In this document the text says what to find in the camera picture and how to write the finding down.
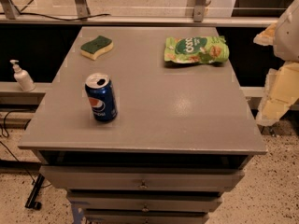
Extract black metal foot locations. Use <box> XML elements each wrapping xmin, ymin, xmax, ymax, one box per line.
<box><xmin>25</xmin><ymin>175</ymin><xmax>45</xmax><ymax>210</ymax></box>

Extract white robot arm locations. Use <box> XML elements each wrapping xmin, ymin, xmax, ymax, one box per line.
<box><xmin>253</xmin><ymin>0</ymin><xmax>299</xmax><ymax>126</ymax></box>

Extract grey window rail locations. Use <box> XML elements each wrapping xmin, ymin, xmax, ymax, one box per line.
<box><xmin>0</xmin><ymin>14</ymin><xmax>278</xmax><ymax>28</ymax></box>

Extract green snack bag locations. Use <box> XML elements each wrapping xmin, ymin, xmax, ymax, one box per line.
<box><xmin>164</xmin><ymin>36</ymin><xmax>229</xmax><ymax>63</ymax></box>

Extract blue Pepsi can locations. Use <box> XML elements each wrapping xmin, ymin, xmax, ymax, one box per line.
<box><xmin>85</xmin><ymin>73</ymin><xmax>118</xmax><ymax>122</ymax></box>

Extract black cable on sill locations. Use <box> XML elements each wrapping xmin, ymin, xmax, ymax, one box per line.
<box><xmin>18</xmin><ymin>12</ymin><xmax>111</xmax><ymax>21</ymax></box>

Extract black floor cable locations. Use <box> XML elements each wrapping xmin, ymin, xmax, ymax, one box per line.
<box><xmin>0</xmin><ymin>109</ymin><xmax>52</xmax><ymax>189</ymax></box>

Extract white pump bottle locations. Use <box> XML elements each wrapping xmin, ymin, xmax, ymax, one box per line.
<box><xmin>10</xmin><ymin>60</ymin><xmax>36</xmax><ymax>91</ymax></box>

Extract green and yellow sponge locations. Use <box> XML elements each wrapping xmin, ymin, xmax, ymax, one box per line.
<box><xmin>80</xmin><ymin>35</ymin><xmax>113</xmax><ymax>61</ymax></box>

